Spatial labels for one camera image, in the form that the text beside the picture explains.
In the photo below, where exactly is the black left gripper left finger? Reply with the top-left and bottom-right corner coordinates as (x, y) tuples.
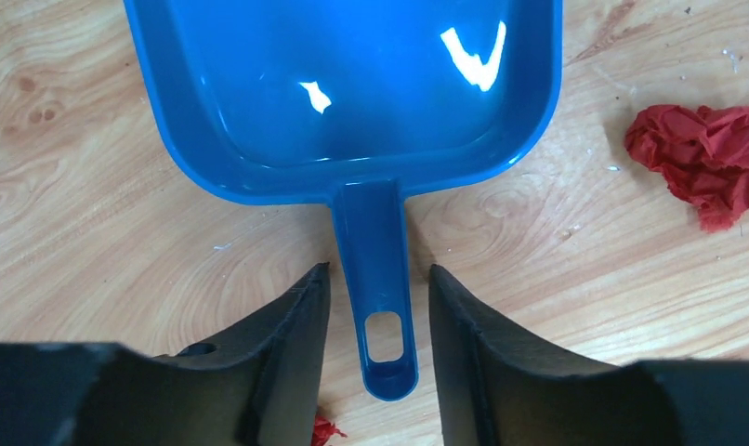
(0, 263), (330, 445)

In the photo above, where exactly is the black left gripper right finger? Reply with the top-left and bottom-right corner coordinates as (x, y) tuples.
(428, 265), (749, 445)

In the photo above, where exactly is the blue plastic dustpan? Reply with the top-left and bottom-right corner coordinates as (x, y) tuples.
(124, 1), (564, 401)

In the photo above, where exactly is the red paper scrap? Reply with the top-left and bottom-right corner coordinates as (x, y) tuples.
(624, 104), (749, 233)
(310, 413), (348, 446)

